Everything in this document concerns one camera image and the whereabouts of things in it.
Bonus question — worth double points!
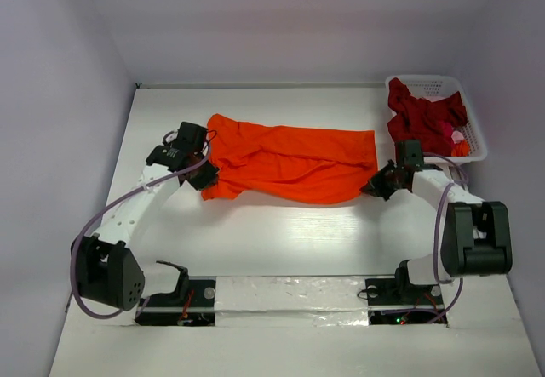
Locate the orange t shirt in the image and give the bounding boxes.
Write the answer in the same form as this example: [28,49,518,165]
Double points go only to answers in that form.
[202,114,378,205]

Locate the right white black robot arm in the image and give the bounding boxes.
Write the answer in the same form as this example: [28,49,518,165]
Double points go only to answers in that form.
[361,140,513,306]

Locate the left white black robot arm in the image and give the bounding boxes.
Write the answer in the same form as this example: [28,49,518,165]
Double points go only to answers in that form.
[70,122,218,320]

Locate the dark red t shirt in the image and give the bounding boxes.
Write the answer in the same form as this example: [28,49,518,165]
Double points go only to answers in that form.
[387,78,468,157]

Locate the pink garment in basket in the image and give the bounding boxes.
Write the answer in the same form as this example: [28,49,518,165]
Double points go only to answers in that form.
[440,122,465,145]

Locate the small orange garment in basket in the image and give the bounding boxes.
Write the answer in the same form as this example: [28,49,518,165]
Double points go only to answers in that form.
[450,140,471,157]

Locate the white plastic basket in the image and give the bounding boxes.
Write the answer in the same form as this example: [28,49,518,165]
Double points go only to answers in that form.
[385,75,487,163]

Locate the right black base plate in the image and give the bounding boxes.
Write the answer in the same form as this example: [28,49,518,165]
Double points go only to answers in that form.
[358,277,448,326]

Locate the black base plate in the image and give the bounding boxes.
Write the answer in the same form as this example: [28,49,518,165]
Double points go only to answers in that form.
[135,277,216,327]
[358,277,448,326]

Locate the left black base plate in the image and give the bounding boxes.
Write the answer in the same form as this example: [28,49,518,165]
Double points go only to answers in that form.
[135,277,216,327]

